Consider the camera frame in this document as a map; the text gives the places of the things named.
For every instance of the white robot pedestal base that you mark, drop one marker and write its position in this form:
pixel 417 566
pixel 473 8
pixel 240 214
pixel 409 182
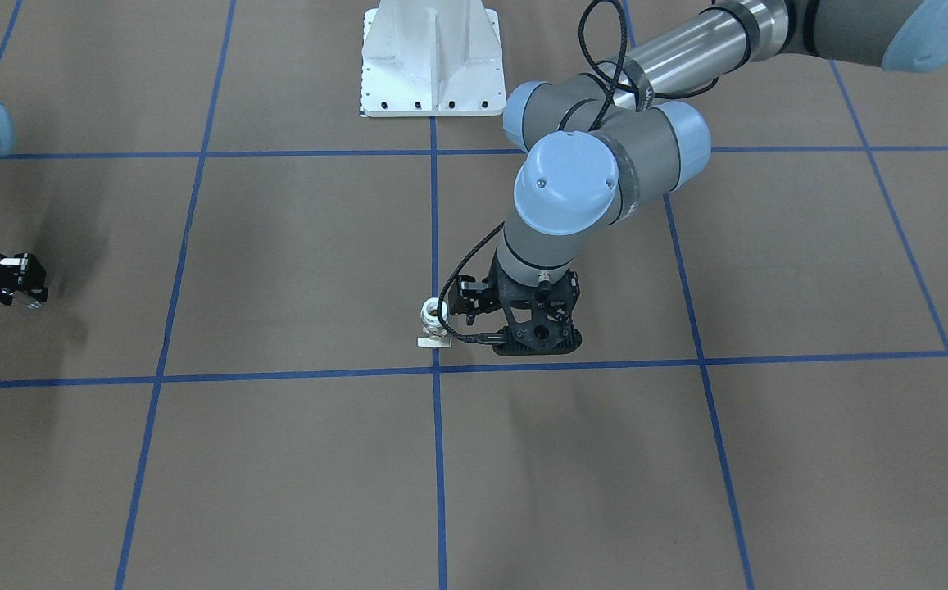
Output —
pixel 432 59

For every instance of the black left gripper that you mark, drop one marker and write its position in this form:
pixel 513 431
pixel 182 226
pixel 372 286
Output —
pixel 471 297

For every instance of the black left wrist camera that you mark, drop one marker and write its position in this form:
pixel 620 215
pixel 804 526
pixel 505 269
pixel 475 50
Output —
pixel 534 330

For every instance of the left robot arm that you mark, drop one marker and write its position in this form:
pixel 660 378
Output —
pixel 599 144

